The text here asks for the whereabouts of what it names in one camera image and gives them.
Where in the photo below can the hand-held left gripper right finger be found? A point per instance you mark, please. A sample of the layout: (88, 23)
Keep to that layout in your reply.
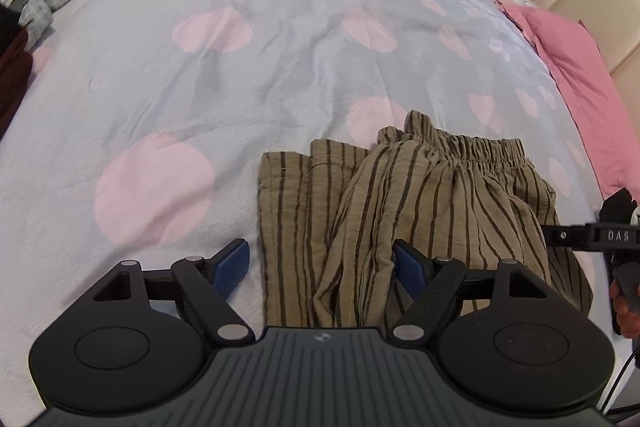
(409, 267)

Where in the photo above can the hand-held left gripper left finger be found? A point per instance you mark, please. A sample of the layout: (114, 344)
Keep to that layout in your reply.
(231, 264)

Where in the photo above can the dark red garment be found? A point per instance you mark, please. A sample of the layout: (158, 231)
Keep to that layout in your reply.
(12, 77)

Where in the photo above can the person's right hand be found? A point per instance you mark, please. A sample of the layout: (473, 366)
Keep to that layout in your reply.
(627, 319)

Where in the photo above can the grey pink-dotted bed cover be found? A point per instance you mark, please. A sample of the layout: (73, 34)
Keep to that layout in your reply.
(250, 82)

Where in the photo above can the black garment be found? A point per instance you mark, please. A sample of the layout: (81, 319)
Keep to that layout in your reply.
(7, 27)

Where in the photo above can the tan striped pants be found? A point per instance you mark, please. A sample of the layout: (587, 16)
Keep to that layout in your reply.
(400, 197)

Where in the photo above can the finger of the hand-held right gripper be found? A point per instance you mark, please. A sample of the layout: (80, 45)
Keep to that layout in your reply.
(570, 236)

